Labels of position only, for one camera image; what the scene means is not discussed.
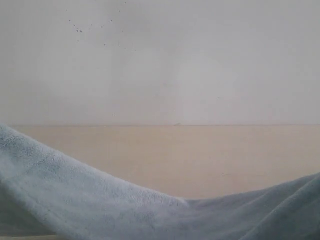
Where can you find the light blue terry towel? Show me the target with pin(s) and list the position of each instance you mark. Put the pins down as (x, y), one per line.
(44, 192)

